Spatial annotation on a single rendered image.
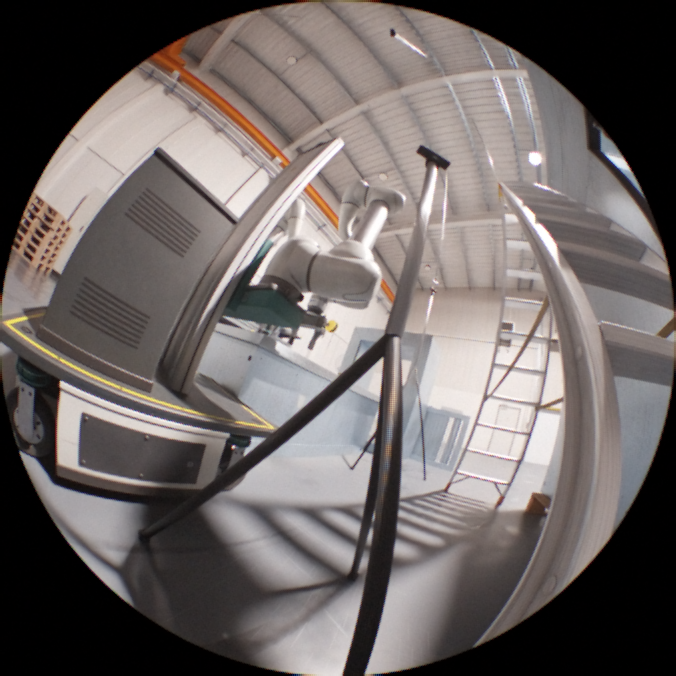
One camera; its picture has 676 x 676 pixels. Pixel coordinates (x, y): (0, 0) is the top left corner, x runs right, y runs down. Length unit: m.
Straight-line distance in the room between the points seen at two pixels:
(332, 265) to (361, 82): 7.43
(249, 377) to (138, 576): 0.95
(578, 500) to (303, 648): 0.50
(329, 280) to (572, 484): 0.68
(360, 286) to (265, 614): 0.88
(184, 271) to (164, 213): 0.16
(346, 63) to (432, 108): 2.79
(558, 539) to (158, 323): 0.71
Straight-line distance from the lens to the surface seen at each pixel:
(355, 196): 1.19
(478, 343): 11.12
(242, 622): 0.56
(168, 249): 0.59
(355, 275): 0.66
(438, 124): 7.86
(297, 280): 0.72
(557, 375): 11.26
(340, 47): 8.01
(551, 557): 0.23
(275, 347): 1.08
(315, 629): 0.60
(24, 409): 0.70
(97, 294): 0.58
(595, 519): 0.17
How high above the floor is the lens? 0.51
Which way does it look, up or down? 15 degrees up
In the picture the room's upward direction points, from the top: 21 degrees clockwise
